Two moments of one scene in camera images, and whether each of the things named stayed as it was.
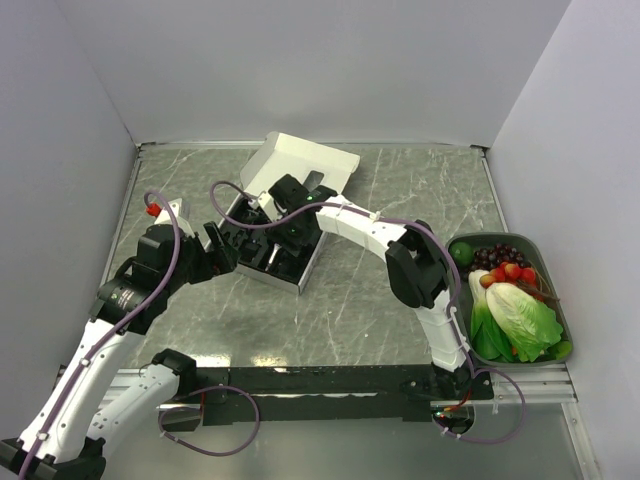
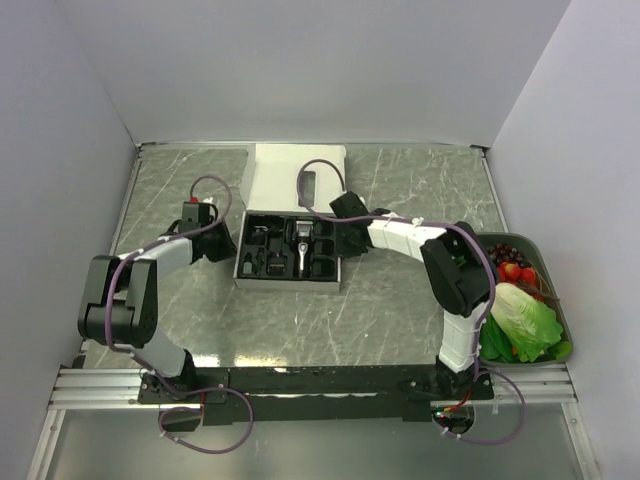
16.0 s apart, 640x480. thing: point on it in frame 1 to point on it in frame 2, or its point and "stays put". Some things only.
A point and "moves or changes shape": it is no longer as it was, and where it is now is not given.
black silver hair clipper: [277, 246] to [303, 231]
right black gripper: [277, 232] to [344, 251]
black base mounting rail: [333, 394] stays put
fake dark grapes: [489, 258] stays put
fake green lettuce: [508, 323] stays put
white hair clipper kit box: [280, 155] moves or changes shape
